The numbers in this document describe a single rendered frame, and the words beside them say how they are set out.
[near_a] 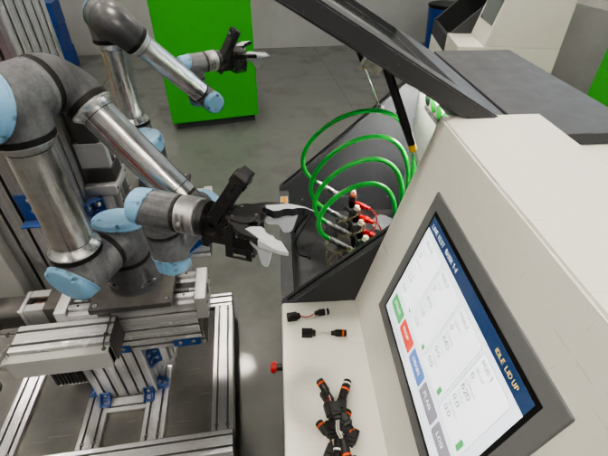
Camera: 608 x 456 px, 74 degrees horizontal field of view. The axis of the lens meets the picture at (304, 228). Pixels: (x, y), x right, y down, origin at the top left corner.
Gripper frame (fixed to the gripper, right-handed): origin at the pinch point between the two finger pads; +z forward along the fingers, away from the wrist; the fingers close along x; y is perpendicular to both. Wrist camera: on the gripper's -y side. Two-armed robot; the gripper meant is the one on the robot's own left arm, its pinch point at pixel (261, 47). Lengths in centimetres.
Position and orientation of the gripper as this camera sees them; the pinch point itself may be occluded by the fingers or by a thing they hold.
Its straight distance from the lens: 182.2
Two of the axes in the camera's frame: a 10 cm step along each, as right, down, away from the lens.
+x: 5.6, 6.1, -5.6
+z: 8.3, -3.5, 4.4
